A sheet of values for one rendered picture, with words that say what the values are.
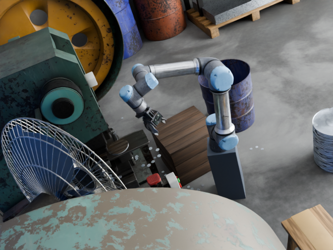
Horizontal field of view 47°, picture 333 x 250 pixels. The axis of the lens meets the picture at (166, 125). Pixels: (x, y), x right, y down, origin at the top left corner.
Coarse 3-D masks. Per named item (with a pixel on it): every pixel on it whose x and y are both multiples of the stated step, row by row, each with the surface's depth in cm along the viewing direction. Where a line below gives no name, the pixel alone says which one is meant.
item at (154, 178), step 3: (153, 174) 198; (156, 174) 198; (147, 177) 198; (150, 177) 197; (153, 177) 197; (156, 177) 196; (159, 177) 195; (147, 180) 196; (150, 180) 196; (153, 180) 195; (156, 180) 194; (159, 180) 194; (150, 183) 194; (153, 183) 194; (156, 183) 194
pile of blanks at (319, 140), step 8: (312, 128) 261; (320, 136) 250; (328, 136) 244; (320, 144) 254; (328, 144) 249; (320, 152) 259; (328, 152) 253; (320, 160) 265; (328, 160) 257; (328, 168) 262
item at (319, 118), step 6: (318, 114) 261; (324, 114) 259; (330, 114) 258; (318, 120) 257; (324, 120) 255; (330, 120) 253; (318, 126) 252; (324, 126) 251; (330, 126) 249; (324, 132) 247; (330, 132) 245
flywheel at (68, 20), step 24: (0, 0) 191; (24, 0) 197; (48, 0) 201; (72, 0) 202; (0, 24) 200; (24, 24) 203; (48, 24) 207; (72, 24) 212; (96, 24) 213; (96, 48) 223; (96, 72) 228
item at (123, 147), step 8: (128, 136) 225; (136, 136) 223; (144, 136) 221; (112, 144) 222; (120, 144) 220; (128, 144) 219; (136, 144) 217; (144, 144) 216; (112, 152) 217; (120, 152) 215; (128, 152) 215; (120, 160) 219
